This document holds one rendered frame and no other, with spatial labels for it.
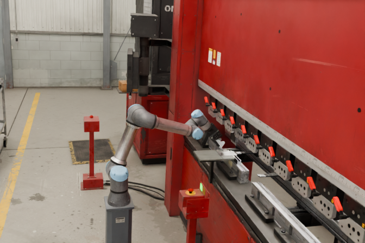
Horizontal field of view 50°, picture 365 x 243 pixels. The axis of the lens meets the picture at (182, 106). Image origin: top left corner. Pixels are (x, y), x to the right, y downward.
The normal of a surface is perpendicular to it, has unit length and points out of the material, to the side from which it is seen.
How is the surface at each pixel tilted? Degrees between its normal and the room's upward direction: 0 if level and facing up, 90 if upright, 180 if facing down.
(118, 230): 90
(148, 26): 90
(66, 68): 90
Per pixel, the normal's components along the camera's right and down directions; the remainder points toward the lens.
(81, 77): 0.27, 0.25
